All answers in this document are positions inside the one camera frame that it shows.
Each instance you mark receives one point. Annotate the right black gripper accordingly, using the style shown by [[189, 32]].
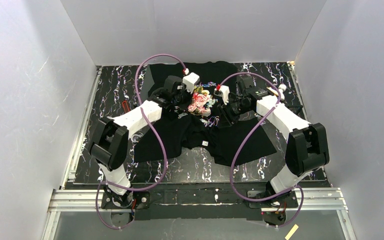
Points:
[[225, 110]]

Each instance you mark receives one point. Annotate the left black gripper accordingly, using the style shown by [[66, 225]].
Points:
[[182, 100]]

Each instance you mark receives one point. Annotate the black printed t-shirt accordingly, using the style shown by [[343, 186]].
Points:
[[199, 121]]

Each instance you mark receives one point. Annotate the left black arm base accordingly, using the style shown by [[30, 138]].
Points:
[[130, 200]]

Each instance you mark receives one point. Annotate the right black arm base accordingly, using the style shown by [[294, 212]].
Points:
[[283, 201]]

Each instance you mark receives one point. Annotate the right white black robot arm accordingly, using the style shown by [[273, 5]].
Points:
[[306, 143]]

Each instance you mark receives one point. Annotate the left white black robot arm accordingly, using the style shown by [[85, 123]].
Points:
[[110, 139]]

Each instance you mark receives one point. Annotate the black marble pattern mat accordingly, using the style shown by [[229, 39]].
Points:
[[115, 84]]

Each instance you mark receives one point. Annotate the beige tape strip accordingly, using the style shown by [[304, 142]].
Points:
[[291, 232]]

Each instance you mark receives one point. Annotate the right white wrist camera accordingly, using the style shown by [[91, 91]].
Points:
[[223, 92]]

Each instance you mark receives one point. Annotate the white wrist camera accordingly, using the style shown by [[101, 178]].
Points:
[[190, 79], [223, 92]]

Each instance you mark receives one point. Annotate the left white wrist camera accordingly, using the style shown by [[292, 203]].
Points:
[[190, 79]]

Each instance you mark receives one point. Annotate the red handled tool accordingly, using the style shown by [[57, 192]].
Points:
[[125, 106]]

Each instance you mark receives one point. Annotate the aluminium rail frame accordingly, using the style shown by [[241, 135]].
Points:
[[195, 211]]

